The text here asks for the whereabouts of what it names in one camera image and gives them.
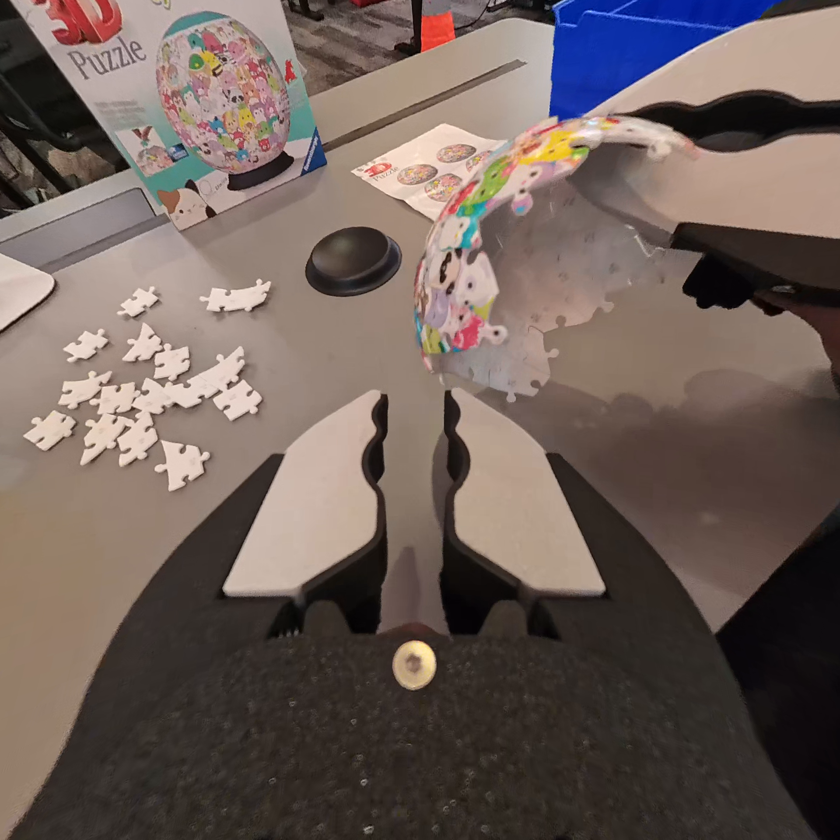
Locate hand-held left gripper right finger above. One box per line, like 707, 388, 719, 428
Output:
443, 388, 606, 598

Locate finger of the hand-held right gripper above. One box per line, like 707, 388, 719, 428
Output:
577, 136, 840, 248
587, 7, 840, 143

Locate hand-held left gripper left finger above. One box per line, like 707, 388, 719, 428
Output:
223, 390, 388, 598

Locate partly built colourful puzzle ball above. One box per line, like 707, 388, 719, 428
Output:
412, 115, 701, 403

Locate group of white puzzle pieces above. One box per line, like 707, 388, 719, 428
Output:
23, 279, 272, 493

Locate black round puzzle stand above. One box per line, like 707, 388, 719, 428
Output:
305, 226, 403, 298

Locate printed puzzle box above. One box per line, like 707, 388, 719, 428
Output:
29, 0, 328, 232

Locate person's right hand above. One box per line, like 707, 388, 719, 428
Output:
753, 289, 840, 398

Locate blue plastic bin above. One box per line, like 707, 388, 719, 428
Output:
550, 0, 782, 122

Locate person's dark pants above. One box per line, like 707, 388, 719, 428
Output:
715, 505, 840, 840

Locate orange traffic cone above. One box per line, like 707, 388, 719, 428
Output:
420, 0, 458, 53

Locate printed sticker sheet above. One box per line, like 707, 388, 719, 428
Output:
351, 123, 519, 221

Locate white flat pad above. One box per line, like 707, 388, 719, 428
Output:
0, 252, 55, 332

